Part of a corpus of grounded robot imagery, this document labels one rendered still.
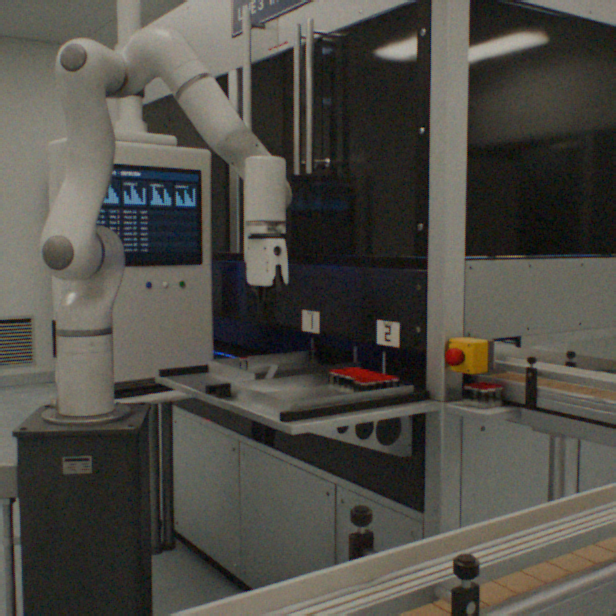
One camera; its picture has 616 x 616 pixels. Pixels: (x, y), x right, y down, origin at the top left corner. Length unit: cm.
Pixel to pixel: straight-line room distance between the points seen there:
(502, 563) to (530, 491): 134
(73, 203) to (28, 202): 535
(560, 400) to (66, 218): 110
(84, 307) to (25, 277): 532
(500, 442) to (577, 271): 49
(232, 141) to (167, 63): 20
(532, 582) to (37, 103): 664
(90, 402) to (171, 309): 83
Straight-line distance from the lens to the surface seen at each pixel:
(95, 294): 173
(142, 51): 167
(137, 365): 244
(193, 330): 253
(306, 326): 217
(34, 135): 708
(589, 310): 214
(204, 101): 160
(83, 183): 167
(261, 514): 254
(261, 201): 154
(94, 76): 164
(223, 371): 207
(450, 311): 174
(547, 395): 170
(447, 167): 173
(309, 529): 231
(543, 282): 198
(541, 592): 75
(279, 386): 186
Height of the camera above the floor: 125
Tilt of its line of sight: 5 degrees down
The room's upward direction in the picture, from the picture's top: straight up
